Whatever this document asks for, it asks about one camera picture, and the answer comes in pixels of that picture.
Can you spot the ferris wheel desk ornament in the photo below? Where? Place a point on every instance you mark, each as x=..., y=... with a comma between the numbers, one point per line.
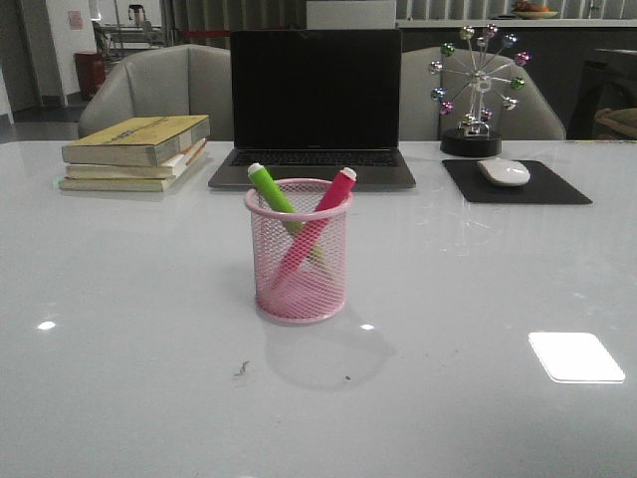
x=473, y=135

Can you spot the pink marker pen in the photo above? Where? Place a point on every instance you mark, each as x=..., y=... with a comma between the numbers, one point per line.
x=305, y=243

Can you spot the bottom cream book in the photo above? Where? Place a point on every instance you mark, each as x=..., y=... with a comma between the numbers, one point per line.
x=142, y=184

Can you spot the green marker pen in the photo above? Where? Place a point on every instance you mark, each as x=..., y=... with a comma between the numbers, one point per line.
x=279, y=202

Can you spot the pink mesh pen holder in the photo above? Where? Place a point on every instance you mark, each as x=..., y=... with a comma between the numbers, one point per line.
x=308, y=295

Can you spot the right grey armchair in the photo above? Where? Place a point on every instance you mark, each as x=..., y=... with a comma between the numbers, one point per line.
x=532, y=119

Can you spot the top yellow book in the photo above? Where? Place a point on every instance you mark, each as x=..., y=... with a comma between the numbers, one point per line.
x=146, y=141

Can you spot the left grey armchair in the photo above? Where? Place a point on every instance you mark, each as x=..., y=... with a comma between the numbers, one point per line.
x=173, y=81

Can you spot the fruit bowl on counter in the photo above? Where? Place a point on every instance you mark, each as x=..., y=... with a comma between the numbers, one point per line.
x=529, y=10

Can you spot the grey laptop computer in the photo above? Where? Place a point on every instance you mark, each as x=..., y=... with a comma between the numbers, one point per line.
x=307, y=103

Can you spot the middle white book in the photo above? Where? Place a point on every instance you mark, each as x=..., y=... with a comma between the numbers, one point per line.
x=170, y=168

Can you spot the black mouse pad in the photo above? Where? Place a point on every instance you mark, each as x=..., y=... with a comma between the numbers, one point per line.
x=544, y=188

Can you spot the grey armchair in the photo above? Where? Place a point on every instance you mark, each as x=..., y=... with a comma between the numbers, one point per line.
x=532, y=119
x=173, y=81

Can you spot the red trash bin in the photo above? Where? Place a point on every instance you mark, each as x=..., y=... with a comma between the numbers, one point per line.
x=91, y=72

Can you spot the white computer mouse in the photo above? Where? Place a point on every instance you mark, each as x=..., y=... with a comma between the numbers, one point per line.
x=504, y=172

